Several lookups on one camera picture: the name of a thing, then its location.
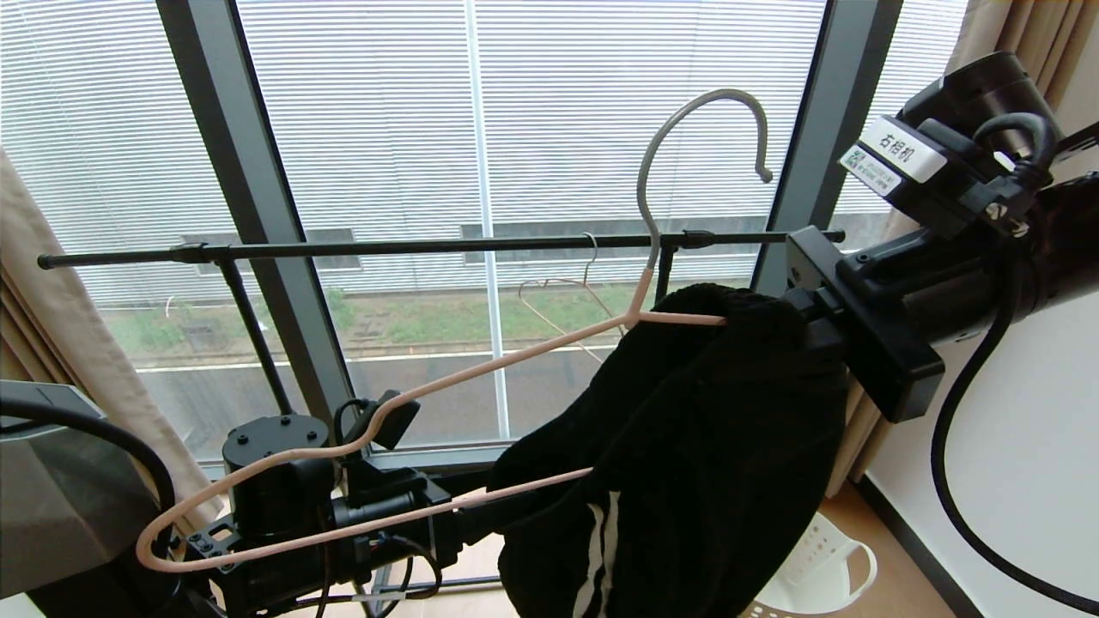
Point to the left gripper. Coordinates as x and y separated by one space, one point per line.
386 515

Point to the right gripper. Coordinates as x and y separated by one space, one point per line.
893 343

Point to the pink clothes hanger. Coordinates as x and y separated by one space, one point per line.
591 249
515 356

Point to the black shorts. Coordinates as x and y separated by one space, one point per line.
704 446

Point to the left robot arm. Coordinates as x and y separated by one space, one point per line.
69 498

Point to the white laundry basket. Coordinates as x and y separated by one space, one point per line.
824 566

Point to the black clothes rack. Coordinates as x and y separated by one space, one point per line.
429 247

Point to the beige curtain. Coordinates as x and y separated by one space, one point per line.
51 326
1030 34

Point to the window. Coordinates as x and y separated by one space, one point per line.
386 112

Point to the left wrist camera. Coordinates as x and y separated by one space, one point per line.
391 421

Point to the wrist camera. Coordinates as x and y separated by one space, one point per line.
910 163
391 421

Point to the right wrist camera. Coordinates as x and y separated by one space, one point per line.
910 163

